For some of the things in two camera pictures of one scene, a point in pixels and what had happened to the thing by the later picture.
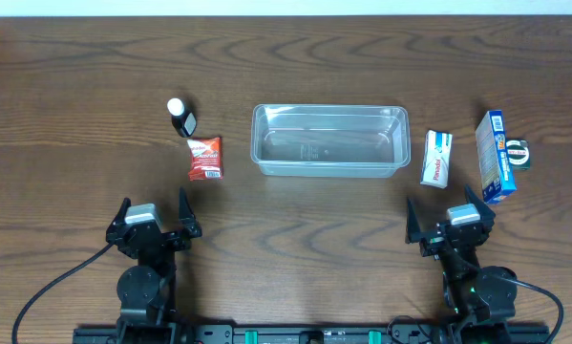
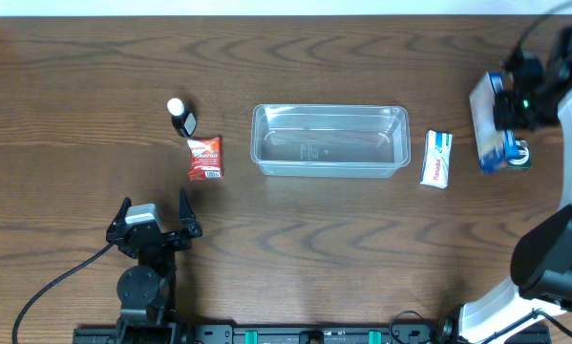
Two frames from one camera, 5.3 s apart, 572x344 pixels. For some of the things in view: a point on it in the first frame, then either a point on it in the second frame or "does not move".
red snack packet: [206, 161] does not move
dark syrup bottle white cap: [183, 121] does not move
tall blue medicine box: [496, 167] → [495, 147]
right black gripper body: [451, 235] → [505, 113]
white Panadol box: [436, 159] does not move
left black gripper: [180, 243] does not move
